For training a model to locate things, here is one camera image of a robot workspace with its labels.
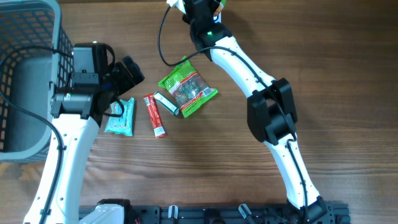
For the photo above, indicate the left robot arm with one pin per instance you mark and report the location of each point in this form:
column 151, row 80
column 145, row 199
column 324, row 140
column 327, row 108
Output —
column 77, row 110

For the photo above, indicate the red snack bar wrapper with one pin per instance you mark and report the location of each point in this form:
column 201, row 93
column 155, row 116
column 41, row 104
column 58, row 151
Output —
column 155, row 118

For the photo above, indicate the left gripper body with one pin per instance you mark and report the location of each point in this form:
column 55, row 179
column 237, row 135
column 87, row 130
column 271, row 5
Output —
column 119, row 79

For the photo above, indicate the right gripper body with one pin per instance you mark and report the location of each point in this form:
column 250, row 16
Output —
column 212, row 5

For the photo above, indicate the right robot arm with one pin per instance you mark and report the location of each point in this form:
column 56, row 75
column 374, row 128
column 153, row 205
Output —
column 271, row 112

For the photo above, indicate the green haribo candy bag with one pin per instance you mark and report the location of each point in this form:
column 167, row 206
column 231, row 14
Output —
column 188, row 88

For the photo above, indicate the grey plastic shopping basket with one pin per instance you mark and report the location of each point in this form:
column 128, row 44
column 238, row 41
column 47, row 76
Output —
column 36, row 51

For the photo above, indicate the white barcode scanner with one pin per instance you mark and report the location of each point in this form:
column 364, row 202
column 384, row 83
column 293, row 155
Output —
column 217, row 17

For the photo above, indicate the cup noodles container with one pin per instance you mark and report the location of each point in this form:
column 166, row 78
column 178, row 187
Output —
column 220, row 8

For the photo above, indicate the teal snack packet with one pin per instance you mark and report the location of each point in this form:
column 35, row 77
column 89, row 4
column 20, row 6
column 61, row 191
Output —
column 125, row 123

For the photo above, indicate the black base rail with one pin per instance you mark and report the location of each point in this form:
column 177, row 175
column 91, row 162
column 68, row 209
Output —
column 270, row 213

